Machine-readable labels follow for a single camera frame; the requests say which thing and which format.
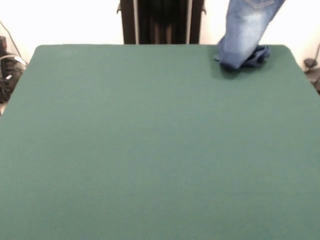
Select black round stand base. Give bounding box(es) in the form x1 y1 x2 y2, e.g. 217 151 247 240
303 42 320 95

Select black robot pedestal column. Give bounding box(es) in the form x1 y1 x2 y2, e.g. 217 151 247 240
116 0 207 45

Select blue denim jeans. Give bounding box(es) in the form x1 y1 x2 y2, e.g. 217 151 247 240
213 0 287 70

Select dark green table cloth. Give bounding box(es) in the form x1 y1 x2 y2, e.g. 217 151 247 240
0 44 320 240

